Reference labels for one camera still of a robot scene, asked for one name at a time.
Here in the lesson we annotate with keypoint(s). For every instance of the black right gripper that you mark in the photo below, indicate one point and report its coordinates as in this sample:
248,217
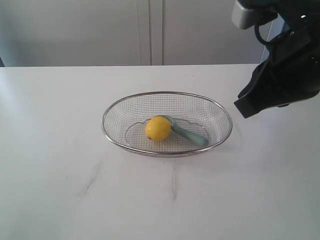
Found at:
291,72

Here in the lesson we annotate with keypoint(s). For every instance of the teal handled peeler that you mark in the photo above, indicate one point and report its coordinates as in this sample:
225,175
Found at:
197,139

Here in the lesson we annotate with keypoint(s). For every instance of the yellow lemon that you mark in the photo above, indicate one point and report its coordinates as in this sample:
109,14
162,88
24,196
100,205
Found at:
158,128

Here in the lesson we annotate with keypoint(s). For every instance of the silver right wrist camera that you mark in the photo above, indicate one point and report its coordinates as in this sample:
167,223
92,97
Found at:
248,13

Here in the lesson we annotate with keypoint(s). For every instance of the oval wire mesh basket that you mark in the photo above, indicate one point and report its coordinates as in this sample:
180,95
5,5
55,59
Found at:
124,123

